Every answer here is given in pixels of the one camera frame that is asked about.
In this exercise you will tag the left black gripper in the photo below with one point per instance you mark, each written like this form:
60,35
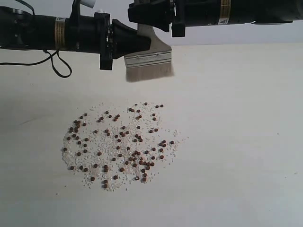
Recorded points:
80,33

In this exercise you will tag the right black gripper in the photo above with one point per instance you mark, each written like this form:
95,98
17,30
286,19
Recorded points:
175,15

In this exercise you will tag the white wooden paint brush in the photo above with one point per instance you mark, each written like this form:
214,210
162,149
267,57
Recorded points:
154,63

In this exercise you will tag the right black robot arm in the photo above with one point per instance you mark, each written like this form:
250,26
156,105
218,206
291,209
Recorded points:
265,12

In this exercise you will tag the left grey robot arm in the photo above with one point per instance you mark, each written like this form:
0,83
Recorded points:
20,30

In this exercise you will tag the scattered brown pellets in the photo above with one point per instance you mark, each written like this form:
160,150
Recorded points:
132,156

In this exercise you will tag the pile of white grains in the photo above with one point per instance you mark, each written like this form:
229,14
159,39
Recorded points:
99,146

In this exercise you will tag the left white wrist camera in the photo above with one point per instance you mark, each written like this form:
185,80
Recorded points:
88,3

